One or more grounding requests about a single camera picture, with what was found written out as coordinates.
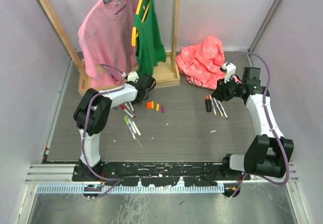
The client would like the black highlighter body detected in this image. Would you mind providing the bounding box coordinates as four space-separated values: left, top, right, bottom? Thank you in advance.
205 95 212 112

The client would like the yellow capped marker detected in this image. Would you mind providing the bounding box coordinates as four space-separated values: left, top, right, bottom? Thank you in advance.
213 98 224 117

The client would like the orange highlighter cap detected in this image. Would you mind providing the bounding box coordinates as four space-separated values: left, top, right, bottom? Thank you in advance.
146 101 152 109

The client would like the yellow capped white pen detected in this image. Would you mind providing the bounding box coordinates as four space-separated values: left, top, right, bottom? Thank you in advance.
209 94 217 116

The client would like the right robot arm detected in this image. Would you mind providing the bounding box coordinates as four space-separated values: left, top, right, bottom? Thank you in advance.
212 64 294 181

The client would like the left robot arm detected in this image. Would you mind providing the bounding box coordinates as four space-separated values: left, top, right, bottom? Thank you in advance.
73 74 156 182

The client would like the coral printed cloth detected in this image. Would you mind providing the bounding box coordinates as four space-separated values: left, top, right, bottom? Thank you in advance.
176 35 225 90

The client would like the wooden clothes rack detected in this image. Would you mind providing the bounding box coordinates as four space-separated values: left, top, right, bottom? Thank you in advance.
38 0 180 95

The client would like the green tank top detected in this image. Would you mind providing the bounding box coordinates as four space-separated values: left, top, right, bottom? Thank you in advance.
133 0 166 78

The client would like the grey capped white marker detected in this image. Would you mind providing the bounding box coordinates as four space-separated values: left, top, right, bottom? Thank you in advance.
126 115 141 136

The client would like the green capped marker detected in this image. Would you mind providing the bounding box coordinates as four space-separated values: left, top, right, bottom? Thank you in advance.
124 116 136 140

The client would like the red capped marker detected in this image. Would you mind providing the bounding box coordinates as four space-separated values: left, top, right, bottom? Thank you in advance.
120 105 135 118

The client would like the yellow hanger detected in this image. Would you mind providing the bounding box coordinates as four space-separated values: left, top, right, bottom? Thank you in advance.
131 0 150 47

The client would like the pink t-shirt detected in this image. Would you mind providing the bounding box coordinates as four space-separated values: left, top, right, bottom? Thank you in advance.
78 0 138 88

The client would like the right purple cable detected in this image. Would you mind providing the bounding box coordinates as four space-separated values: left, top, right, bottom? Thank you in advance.
226 51 290 197

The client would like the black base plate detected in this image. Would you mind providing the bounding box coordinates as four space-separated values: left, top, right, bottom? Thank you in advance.
72 161 243 187

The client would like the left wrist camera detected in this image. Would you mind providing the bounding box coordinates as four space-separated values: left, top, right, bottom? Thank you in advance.
126 71 139 82

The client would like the slotted cable duct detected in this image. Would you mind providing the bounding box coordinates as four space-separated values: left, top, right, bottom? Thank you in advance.
36 183 225 195

